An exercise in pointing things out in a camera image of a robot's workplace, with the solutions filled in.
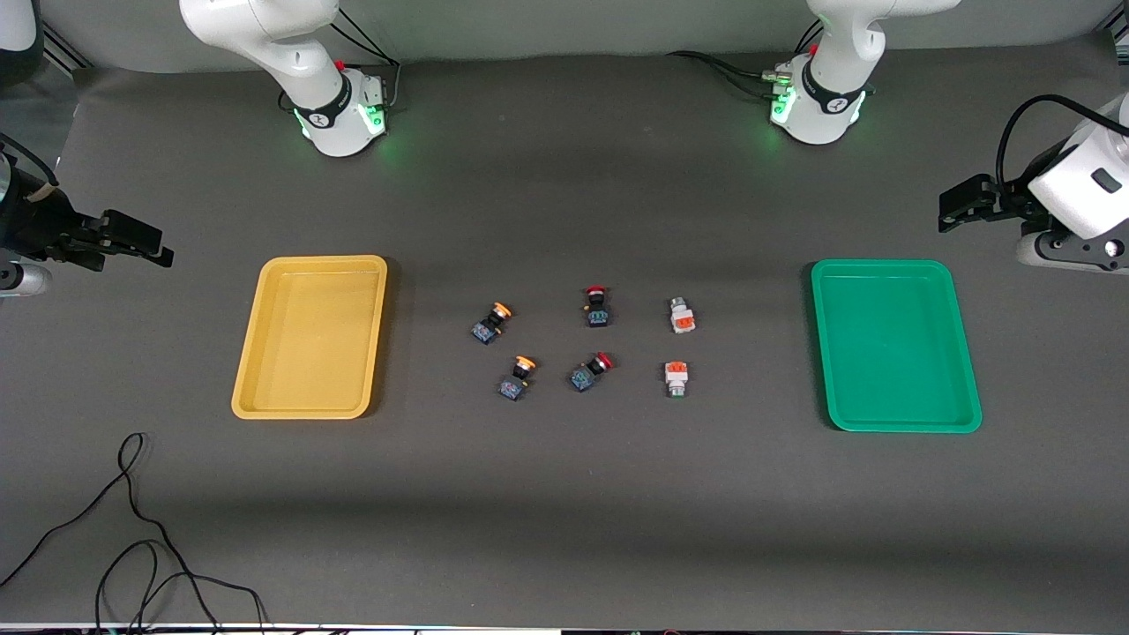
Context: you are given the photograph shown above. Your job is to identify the yellow push button switch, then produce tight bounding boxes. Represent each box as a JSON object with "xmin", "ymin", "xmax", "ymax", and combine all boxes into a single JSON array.
[
  {"xmin": 470, "ymin": 302, "xmax": 514, "ymax": 346},
  {"xmin": 497, "ymin": 355, "xmax": 538, "ymax": 402}
]

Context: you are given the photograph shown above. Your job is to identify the green plastic tray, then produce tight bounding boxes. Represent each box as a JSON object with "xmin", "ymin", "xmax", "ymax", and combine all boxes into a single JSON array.
[{"xmin": 811, "ymin": 258, "xmax": 983, "ymax": 434}]

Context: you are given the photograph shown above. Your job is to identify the yellow plastic tray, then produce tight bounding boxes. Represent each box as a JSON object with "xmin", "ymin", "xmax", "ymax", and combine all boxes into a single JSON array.
[{"xmin": 231, "ymin": 255, "xmax": 389, "ymax": 420}]

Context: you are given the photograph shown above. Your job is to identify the dark grey table mat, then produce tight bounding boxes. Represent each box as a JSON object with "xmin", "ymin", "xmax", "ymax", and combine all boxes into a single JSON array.
[{"xmin": 0, "ymin": 49, "xmax": 1129, "ymax": 631}]

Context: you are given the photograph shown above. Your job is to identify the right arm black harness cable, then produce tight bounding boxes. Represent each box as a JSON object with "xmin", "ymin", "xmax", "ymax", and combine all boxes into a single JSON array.
[{"xmin": 0, "ymin": 132, "xmax": 61, "ymax": 188}]

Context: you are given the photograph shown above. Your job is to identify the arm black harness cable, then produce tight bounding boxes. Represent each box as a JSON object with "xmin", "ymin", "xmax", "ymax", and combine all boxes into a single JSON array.
[
  {"xmin": 0, "ymin": 132, "xmax": 61, "ymax": 188},
  {"xmin": 997, "ymin": 94, "xmax": 1129, "ymax": 191}
]

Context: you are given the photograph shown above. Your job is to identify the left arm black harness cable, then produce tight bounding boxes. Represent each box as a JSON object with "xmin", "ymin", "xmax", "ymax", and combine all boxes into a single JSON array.
[{"xmin": 997, "ymin": 94, "xmax": 1129, "ymax": 191}]

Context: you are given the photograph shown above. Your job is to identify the loose black table cable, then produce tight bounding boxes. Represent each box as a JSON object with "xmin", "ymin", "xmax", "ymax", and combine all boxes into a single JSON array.
[{"xmin": 0, "ymin": 431, "xmax": 270, "ymax": 635}]

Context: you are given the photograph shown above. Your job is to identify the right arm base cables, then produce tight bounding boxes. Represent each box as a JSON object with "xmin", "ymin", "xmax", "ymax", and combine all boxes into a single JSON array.
[{"xmin": 328, "ymin": 7, "xmax": 403, "ymax": 114}]

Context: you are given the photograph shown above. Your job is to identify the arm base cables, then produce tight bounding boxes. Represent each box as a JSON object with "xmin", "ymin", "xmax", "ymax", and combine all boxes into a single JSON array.
[
  {"xmin": 666, "ymin": 18, "xmax": 826, "ymax": 100},
  {"xmin": 328, "ymin": 7, "xmax": 403, "ymax": 114}
]

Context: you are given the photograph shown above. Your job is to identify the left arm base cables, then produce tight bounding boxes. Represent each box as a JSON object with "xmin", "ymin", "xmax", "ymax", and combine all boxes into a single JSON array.
[{"xmin": 666, "ymin": 18, "xmax": 826, "ymax": 100}]

